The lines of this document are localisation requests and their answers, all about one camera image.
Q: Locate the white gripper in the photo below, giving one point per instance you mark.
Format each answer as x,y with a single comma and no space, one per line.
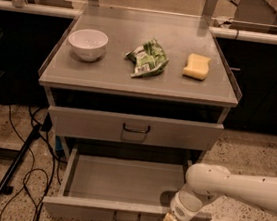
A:
181,208

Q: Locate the grey drawer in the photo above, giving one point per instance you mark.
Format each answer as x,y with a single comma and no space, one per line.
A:
113,189
118,127

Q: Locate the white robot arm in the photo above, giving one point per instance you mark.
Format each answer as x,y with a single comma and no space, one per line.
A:
204,183

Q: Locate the grey drawer cabinet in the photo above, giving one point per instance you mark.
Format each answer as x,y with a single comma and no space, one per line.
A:
107,85

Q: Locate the yellow sponge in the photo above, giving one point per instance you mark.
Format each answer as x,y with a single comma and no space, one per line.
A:
197,67

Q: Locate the green chip bag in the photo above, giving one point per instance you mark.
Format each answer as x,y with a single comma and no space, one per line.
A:
149,59

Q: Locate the black metal stand leg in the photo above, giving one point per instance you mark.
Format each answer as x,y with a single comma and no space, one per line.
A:
19,155

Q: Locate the white ceramic bowl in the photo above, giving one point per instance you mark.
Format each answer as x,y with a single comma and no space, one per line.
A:
88,44

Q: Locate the white horizontal rail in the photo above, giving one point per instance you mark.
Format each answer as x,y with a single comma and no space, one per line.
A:
71,13

